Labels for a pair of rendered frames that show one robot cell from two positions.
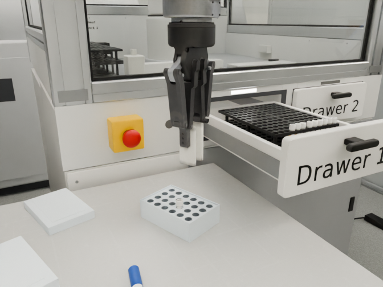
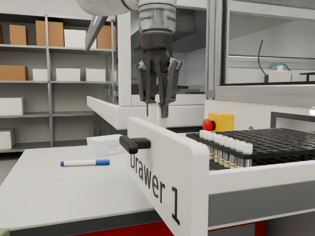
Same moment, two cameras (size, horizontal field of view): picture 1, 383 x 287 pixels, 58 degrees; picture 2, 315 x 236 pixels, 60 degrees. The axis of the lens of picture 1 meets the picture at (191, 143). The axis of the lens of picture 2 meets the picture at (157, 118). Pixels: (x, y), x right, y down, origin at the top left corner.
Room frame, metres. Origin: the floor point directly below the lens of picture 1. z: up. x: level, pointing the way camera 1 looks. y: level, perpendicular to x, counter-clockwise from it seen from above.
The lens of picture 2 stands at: (0.67, -0.67, 0.98)
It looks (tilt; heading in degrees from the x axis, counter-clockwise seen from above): 6 degrees down; 98
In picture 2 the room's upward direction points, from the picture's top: straight up
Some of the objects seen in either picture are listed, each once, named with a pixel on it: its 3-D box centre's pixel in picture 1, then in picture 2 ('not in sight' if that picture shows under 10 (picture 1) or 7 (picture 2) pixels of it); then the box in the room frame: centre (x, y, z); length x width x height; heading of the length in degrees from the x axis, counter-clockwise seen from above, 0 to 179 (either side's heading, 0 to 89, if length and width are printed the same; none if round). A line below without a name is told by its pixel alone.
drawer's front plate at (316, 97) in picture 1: (330, 103); not in sight; (1.03, -0.42, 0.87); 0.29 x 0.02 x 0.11; 117
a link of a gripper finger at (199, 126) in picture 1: (195, 140); (161, 118); (0.58, -0.01, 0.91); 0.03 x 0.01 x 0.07; 61
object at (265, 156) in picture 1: (271, 130); (272, 158); (0.79, -0.19, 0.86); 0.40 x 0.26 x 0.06; 27
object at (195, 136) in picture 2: (305, 128); (214, 143); (0.70, -0.24, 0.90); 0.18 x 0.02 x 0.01; 117
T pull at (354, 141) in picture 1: (357, 143); (136, 143); (0.58, -0.30, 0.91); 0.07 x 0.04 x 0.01; 117
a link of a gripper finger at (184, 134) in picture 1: (182, 133); (147, 106); (0.54, 0.02, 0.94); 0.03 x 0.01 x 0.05; 151
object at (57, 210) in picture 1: (58, 209); not in sight; (0.59, 0.26, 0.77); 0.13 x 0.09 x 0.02; 42
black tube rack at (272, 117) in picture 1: (273, 128); (267, 156); (0.79, -0.20, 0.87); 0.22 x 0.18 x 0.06; 27
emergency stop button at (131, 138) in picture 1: (130, 138); (208, 125); (0.70, 0.13, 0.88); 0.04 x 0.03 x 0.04; 117
